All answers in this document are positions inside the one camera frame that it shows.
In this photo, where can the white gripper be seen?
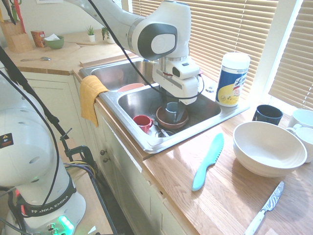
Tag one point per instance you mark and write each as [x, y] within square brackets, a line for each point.
[181, 88]

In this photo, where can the teal plastic knife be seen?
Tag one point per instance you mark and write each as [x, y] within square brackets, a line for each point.
[207, 161]

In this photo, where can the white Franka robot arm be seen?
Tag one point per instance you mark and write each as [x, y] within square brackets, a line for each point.
[156, 24]

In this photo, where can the stainless steel double sink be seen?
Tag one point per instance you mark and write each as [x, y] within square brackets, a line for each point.
[137, 105]

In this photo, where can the pink plate in sink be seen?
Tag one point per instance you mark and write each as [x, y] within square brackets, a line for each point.
[129, 87]

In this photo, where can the wooden knife block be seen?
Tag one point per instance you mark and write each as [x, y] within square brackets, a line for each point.
[17, 39]

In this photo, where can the grey-blue mug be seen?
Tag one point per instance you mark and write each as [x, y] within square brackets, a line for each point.
[171, 109]

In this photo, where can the brown bowl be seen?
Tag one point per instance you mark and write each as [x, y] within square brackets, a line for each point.
[168, 123]

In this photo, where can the metal cutlery piece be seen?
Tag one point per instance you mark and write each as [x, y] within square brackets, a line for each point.
[163, 132]

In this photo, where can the red mug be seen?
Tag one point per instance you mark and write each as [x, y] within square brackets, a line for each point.
[143, 123]

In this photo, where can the disinfecting wipes canister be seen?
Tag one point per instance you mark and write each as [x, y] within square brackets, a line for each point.
[232, 83]

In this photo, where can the yellow cloth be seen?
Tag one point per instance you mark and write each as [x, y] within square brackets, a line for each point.
[90, 98]

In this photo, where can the round cabinet knob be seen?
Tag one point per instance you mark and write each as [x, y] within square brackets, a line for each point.
[104, 152]
[106, 160]

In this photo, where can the cream base cabinet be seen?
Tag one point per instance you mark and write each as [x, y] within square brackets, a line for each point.
[127, 176]

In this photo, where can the wide wooden window blind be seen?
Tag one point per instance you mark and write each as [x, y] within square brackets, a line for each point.
[220, 29]

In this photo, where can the trailing potted plant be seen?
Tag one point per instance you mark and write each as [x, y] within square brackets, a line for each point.
[107, 36]

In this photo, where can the black mug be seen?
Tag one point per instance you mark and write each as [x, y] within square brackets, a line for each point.
[266, 117]

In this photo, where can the black screw clamp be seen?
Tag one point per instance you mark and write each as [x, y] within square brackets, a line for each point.
[83, 151]

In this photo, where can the large white bowl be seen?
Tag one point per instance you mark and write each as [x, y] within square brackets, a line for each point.
[266, 151]

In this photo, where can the small spiky potted plant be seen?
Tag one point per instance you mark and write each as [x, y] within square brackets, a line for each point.
[91, 36]

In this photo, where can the wooden mounting board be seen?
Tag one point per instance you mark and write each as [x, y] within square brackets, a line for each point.
[85, 195]

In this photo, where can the narrow wooden window blind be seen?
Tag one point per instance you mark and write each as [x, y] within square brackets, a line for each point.
[296, 63]

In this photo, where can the white mug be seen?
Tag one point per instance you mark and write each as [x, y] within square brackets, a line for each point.
[305, 142]
[303, 118]

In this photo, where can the green bowl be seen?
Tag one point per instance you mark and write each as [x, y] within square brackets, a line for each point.
[55, 44]

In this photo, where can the metal spoon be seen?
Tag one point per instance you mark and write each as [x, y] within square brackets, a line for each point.
[44, 58]

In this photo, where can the white paper napkin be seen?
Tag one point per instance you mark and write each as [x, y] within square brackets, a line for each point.
[51, 37]

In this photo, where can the orange cardboard box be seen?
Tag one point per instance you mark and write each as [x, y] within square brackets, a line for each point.
[37, 38]

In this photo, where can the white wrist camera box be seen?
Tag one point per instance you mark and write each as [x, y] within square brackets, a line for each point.
[185, 69]

